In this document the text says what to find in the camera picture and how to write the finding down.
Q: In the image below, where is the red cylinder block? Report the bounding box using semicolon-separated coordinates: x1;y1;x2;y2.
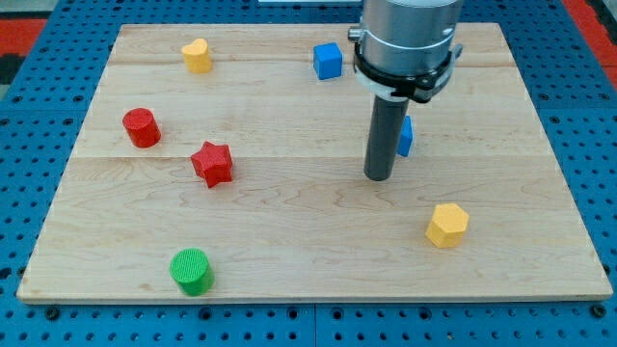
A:
122;108;161;148

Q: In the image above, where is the blue block behind rod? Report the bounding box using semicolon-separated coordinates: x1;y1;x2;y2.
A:
397;115;414;157

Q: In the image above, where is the yellow hexagon block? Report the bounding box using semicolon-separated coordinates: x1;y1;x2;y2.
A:
425;203;469;249

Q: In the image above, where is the blue cube block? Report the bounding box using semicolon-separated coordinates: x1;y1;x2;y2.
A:
313;42;343;80

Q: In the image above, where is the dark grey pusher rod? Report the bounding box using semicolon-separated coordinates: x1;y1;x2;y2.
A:
363;96;409;181

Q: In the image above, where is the wooden board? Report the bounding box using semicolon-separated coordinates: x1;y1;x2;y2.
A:
17;23;613;305

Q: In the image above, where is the black clamp ring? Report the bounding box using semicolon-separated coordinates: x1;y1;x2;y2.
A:
353;41;464;105

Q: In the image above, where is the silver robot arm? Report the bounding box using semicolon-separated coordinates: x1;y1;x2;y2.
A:
348;0;463;103

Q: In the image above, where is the yellow heart block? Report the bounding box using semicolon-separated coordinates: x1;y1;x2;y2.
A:
181;38;212;73

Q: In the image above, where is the green cylinder block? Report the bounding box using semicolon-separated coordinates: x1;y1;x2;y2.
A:
169;248;214;297

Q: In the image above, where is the red star block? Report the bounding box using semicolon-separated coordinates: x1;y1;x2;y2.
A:
191;141;233;188

